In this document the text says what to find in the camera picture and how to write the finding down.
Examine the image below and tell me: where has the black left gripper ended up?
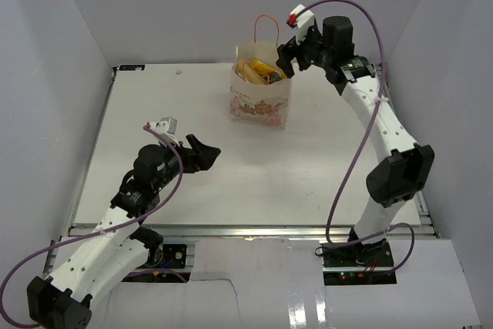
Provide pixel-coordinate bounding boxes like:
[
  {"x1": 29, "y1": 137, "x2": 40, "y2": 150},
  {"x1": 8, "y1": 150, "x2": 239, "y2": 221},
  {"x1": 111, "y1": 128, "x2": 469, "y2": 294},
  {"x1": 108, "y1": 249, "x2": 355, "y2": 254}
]
[{"x1": 154, "y1": 134, "x2": 220, "y2": 192}]

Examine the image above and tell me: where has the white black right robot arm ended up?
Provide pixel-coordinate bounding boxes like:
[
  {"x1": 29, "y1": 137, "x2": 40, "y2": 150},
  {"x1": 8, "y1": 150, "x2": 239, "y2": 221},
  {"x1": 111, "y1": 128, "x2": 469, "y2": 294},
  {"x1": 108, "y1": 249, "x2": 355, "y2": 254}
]
[{"x1": 277, "y1": 15, "x2": 434, "y2": 267}]

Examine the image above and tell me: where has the green triangular snack packet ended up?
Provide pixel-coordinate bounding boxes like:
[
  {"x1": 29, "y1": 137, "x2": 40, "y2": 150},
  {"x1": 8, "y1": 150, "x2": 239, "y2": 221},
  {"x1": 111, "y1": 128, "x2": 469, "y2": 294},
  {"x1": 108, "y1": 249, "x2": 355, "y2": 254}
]
[{"x1": 268, "y1": 72, "x2": 283, "y2": 84}]

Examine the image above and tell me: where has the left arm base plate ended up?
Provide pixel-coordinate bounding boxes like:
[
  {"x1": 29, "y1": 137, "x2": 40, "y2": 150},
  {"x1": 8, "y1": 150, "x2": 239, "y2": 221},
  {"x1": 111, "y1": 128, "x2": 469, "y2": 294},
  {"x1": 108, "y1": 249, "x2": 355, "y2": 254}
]
[{"x1": 156, "y1": 244, "x2": 187, "y2": 269}]

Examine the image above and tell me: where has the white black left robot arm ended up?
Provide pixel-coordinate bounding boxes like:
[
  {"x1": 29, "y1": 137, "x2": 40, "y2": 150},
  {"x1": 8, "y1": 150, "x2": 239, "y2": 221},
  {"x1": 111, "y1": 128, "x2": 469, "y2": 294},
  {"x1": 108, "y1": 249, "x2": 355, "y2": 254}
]
[{"x1": 27, "y1": 134, "x2": 221, "y2": 328}]

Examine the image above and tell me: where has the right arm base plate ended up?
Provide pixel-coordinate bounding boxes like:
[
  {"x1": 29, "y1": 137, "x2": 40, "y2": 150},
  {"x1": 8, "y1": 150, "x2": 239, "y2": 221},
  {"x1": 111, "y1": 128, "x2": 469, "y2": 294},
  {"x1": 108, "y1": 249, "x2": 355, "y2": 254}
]
[{"x1": 316, "y1": 240, "x2": 394, "y2": 267}]

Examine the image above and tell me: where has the aluminium frame rail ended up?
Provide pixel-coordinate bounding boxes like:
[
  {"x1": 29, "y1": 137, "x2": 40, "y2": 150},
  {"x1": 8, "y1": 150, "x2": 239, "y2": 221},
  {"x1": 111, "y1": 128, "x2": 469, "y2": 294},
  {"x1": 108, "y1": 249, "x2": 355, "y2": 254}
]
[{"x1": 69, "y1": 225, "x2": 435, "y2": 240}]

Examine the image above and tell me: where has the yellow snack packet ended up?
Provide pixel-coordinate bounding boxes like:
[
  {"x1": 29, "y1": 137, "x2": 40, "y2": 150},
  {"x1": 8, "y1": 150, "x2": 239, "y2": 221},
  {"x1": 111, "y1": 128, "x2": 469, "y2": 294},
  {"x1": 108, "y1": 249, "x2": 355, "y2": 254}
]
[{"x1": 252, "y1": 59, "x2": 286, "y2": 85}]

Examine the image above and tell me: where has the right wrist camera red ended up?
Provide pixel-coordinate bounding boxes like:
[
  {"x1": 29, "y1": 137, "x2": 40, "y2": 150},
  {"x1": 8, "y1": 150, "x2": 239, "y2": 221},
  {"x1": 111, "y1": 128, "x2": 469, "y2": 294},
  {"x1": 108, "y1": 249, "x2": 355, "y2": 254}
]
[{"x1": 287, "y1": 5, "x2": 315, "y2": 45}]

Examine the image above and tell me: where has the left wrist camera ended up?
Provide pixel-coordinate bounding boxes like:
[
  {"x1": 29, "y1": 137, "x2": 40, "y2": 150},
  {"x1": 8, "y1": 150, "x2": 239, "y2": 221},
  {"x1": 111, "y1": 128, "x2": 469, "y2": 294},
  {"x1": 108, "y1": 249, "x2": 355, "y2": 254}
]
[{"x1": 143, "y1": 116, "x2": 179, "y2": 145}]

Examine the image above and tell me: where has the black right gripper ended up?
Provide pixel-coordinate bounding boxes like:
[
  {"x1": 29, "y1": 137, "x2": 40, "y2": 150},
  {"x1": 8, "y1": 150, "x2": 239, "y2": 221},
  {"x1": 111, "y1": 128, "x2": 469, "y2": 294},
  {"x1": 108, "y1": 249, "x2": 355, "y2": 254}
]
[{"x1": 278, "y1": 22, "x2": 334, "y2": 79}]

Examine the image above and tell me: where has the large brown paper snack bag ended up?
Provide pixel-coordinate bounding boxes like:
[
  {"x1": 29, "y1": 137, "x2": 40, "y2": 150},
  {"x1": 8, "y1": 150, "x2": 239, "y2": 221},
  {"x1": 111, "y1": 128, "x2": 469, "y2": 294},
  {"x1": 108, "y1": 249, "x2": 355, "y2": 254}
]
[{"x1": 236, "y1": 59, "x2": 267, "y2": 86}]

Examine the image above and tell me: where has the blue logo sticker left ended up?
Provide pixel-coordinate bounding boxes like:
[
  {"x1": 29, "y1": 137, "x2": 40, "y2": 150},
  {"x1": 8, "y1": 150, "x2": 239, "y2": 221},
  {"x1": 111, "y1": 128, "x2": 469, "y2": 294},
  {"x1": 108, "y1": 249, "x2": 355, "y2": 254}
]
[{"x1": 118, "y1": 65, "x2": 146, "y2": 72}]

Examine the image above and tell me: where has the cream bear paper bag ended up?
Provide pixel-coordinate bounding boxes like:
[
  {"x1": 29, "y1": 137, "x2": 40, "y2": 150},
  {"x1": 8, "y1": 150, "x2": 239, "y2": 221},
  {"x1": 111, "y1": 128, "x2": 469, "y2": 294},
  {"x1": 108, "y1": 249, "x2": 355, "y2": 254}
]
[{"x1": 229, "y1": 15, "x2": 293, "y2": 130}]

